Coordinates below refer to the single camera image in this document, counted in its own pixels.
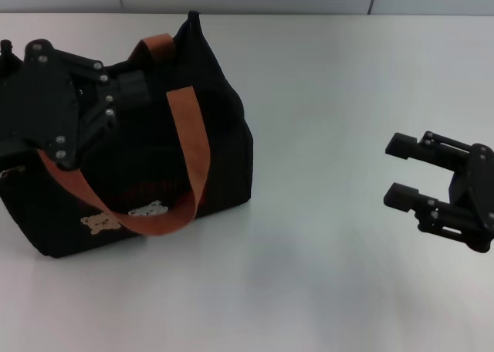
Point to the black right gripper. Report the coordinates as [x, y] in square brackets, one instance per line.
[478, 197]

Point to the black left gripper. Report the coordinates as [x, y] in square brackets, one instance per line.
[34, 105]

